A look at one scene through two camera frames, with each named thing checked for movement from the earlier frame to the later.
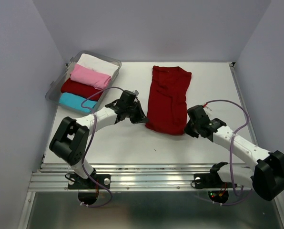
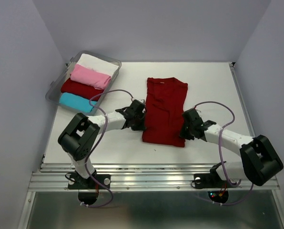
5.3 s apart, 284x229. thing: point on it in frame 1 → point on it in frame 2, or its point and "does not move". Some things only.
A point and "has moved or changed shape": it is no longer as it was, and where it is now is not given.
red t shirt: x=167 y=105 has moved or changed shape
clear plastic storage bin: x=83 y=82 does not move
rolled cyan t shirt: x=75 y=101 does not move
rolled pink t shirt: x=91 y=77 does not move
